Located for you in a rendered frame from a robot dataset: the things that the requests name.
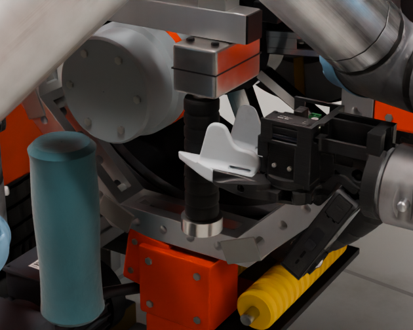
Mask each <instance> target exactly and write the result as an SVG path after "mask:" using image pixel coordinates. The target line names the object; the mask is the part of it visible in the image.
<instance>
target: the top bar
mask: <svg viewBox="0 0 413 330"><path fill-rule="evenodd" d="M108 21H112V22H119V23H123V24H130V25H134V26H141V27H145V28H152V29H159V30H163V31H170V32H175V33H181V34H186V35H192V36H196V37H204V38H207V39H214V40H219V41H225V42H230V43H237V44H241V45H248V44H250V43H252V42H254V41H256V40H258V39H260V38H262V10H260V9H257V8H253V7H245V6H240V5H239V6H238V7H235V8H233V9H230V10H228V11H225V12H223V11H219V10H210V9H203V8H199V7H198V0H129V1H127V2H126V3H125V4H124V5H123V6H122V7H121V8H120V9H119V10H118V11H117V12H116V13H115V14H114V15H113V16H112V17H111V18H110V19H109V20H108Z"/></svg>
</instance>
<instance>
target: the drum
mask: <svg viewBox="0 0 413 330"><path fill-rule="evenodd" d="M191 36H192V35H186V34H181V33H175V32H170V31H163V30H159V29H152V28H148V27H141V26H134V25H130V24H123V23H119V22H110V23H108V24H106V25H104V26H102V27H100V28H99V29H98V30H97V31H96V32H95V33H94V34H93V35H92V36H91V37H90V38H89V39H87V40H86V41H85V42H84V43H83V44H82V45H81V46H80V47H79V48H78V49H77V50H76V51H75V52H74V53H73V54H72V55H71V56H70V57H69V58H68V59H67V60H66V61H65V62H64V63H63V66H62V89H63V93H64V97H65V99H66V103H67V105H68V107H69V110H70V111H71V113H72V115H73V116H74V117H75V119H76V121H77V122H78V123H79V124H80V125H81V126H82V127H83V128H84V129H85V130H86V131H87V132H88V133H89V134H91V135H92V136H94V137H95V138H97V139H100V140H102V141H105V142H108V143H126V142H128V141H131V140H133V139H134V138H137V137H138V136H144V135H150V134H153V133H156V132H158V131H159V130H161V129H163V128H165V127H167V126H169V125H171V124H172V123H174V122H176V121H177V120H179V119H181V118H182V117H184V111H185V110H184V98H185V95H186V93H183V92H177V91H175V90H174V69H171V67H172V66H174V64H173V46H174V44H175V43H177V42H179V41H181V40H184V39H186V38H188V37H191Z"/></svg>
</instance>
